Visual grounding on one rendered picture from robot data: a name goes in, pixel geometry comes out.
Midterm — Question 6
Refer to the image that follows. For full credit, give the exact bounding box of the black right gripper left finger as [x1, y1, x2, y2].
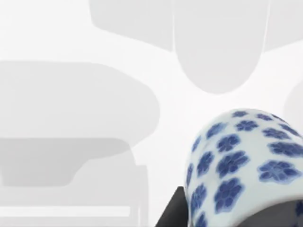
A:
[154, 186, 191, 227]

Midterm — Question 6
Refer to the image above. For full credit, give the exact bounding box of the white cup with blue flowers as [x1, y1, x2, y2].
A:
[186, 108, 303, 227]

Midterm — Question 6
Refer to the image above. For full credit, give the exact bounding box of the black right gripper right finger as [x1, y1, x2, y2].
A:
[246, 199, 303, 227]

